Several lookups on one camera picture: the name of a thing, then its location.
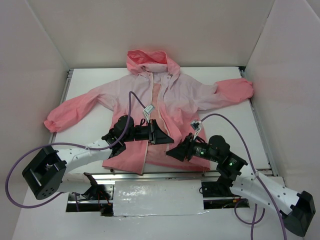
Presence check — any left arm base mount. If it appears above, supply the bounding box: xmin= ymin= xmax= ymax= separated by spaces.
xmin=66 ymin=172 xmax=114 ymax=217

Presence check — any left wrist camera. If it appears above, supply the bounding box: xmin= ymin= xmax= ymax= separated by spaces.
xmin=143 ymin=104 xmax=155 ymax=119

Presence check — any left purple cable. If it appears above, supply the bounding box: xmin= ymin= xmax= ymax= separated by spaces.
xmin=5 ymin=91 xmax=151 ymax=209

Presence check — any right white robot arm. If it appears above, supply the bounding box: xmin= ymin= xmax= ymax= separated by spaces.
xmin=166 ymin=133 xmax=316 ymax=237

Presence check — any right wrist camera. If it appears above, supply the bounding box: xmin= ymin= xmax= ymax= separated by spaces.
xmin=190 ymin=120 xmax=203 ymax=133

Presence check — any white foil-taped panel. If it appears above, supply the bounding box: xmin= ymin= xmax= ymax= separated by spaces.
xmin=113 ymin=180 xmax=206 ymax=217

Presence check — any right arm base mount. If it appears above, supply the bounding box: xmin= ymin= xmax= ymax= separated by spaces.
xmin=198 ymin=177 xmax=249 ymax=210

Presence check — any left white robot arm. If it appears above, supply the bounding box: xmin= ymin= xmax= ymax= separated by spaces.
xmin=22 ymin=115 xmax=174 ymax=200

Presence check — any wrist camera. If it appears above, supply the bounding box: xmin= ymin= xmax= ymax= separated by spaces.
xmin=190 ymin=120 xmax=203 ymax=133
xmin=143 ymin=104 xmax=155 ymax=119

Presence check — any pink gradient hooded jacket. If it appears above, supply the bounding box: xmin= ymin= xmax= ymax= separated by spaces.
xmin=44 ymin=50 xmax=254 ymax=174

